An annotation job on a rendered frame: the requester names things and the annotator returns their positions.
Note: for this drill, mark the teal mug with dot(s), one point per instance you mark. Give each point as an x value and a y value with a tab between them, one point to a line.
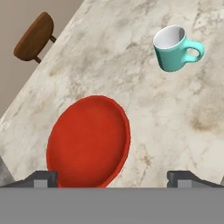
172	52

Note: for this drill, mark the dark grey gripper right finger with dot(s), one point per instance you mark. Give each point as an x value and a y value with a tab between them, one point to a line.
180	178

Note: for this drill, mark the brown wooden stool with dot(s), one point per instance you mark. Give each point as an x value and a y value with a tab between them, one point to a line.
33	38

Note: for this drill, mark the red bowl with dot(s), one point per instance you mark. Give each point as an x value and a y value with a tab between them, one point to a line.
87	143

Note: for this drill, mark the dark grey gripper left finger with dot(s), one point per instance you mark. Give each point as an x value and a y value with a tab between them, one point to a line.
43	178

